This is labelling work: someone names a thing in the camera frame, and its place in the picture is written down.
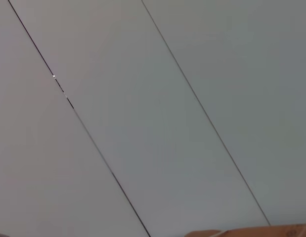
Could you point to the brown cardboard box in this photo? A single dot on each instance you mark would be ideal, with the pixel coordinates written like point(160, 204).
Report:
point(266, 232)

